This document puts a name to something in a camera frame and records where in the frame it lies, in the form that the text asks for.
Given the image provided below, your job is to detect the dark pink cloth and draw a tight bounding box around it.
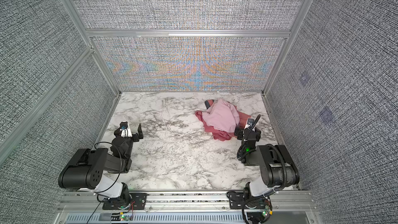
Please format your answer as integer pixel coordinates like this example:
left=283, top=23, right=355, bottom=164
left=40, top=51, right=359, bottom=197
left=195, top=104, right=251, bottom=141

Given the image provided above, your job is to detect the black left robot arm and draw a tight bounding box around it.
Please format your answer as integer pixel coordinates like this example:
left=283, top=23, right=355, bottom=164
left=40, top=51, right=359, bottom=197
left=58, top=121, right=147, bottom=211

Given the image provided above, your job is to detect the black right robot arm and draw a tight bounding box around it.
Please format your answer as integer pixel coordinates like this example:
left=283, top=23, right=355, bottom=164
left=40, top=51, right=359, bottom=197
left=230, top=127, right=300, bottom=206

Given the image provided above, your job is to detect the light pink cloth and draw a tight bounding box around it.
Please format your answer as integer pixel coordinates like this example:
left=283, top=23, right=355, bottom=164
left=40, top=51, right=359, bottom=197
left=202, top=98, right=240, bottom=133

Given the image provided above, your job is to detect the dark maroon cloth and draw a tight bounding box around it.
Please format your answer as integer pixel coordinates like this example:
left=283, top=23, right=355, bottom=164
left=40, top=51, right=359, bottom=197
left=205, top=100, right=214, bottom=109

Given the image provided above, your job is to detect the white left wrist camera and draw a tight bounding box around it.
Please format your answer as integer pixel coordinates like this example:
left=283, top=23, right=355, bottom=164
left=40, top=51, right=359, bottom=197
left=120, top=126, right=132, bottom=138

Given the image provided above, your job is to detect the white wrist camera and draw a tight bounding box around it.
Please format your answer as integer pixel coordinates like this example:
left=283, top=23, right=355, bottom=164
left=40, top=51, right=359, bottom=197
left=120, top=126, right=132, bottom=138
left=245, top=118, right=255, bottom=129

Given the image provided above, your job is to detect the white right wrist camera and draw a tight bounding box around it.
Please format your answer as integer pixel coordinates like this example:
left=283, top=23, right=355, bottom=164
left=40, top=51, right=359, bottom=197
left=245, top=118, right=255, bottom=129

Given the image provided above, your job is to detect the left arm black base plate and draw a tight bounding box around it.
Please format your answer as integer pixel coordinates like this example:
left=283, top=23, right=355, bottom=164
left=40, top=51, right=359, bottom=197
left=102, top=193, right=148, bottom=211

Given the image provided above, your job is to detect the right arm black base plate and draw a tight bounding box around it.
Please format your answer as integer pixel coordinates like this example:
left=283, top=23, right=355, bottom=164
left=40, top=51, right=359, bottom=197
left=227, top=191, right=271, bottom=209

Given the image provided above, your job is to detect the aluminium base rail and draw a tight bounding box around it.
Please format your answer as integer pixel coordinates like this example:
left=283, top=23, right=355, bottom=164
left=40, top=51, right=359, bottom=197
left=53, top=190, right=322, bottom=224

